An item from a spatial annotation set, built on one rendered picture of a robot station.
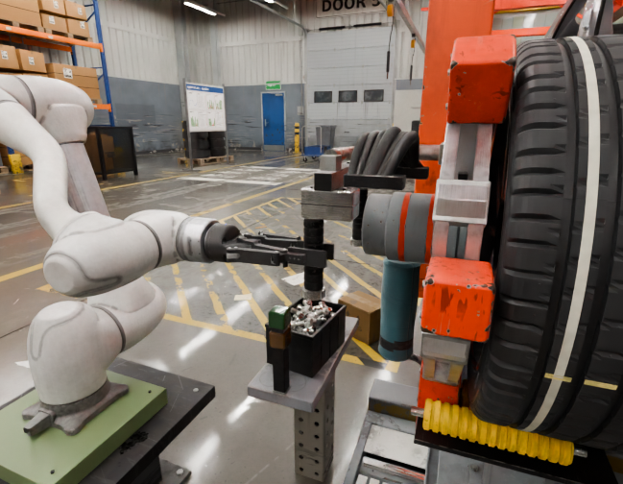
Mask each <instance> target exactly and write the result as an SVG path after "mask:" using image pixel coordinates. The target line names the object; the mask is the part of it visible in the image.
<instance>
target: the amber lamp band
mask: <svg viewBox="0 0 623 484"><path fill-rule="evenodd" d="M290 343H291V328H290V327H288V329H287V330H286V331H285V332H284V333H277V332H272V331H270V332H269V346H270V347H271V348H274V349H279V350H285V349H286V348H287V347H288V346H289V344H290Z"/></svg>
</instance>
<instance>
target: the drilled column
mask: <svg viewBox="0 0 623 484"><path fill-rule="evenodd" d="M334 400H335V372H334V374H333V376H332V378H331V379H330V380H329V382H328V384H327V386H326V388H325V390H324V392H323V395H322V396H321V398H320V400H319V402H318V404H317V406H316V408H315V410H314V412H313V413H309V412H306V411H302V410H298V409H295V408H294V439H295V473H297V474H300V475H303V476H306V477H309V478H312V479H315V480H318V481H321V482H324V481H325V479H326V476H327V474H328V471H329V469H330V466H331V463H332V461H333V447H334ZM300 468H302V469H303V471H302V470H301V469H300ZM317 474H318V475H317Z"/></svg>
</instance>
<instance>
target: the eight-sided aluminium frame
mask: <svg viewBox="0 0 623 484"><path fill-rule="evenodd" d="M460 128H461V124H449V123H447V124H446V131H445V139H444V145H443V158H442V166H441V173H440V178H439V179H437V183H436V191H435V200H434V208H433V217H432V220H433V224H434V232H433V243H432V253H431V257H432V256H441V257H445V256H446V246H447V237H448V228H449V226H455V227H467V239H466V246H465V254H464V259H467V260H476V261H479V260H480V253H481V246H482V238H483V231H484V228H485V226H486V224H487V222H488V213H489V203H490V194H491V182H490V181H489V174H490V161H491V135H492V124H477V134H476V144H475V155H474V165H473V176H472V181H464V180H454V177H455V168H456V160H457V152H458V144H459V135H460ZM470 343H471V341H469V340H464V339H458V338H453V337H447V336H441V335H437V334H431V333H425V332H421V346H420V356H422V360H423V368H422V378H423V379H424V380H429V381H433V382H438V383H442V384H446V385H451V386H457V385H459V384H460V375H461V372H462V370H463V368H464V365H466V364H467V360H468V354H469V349H470Z"/></svg>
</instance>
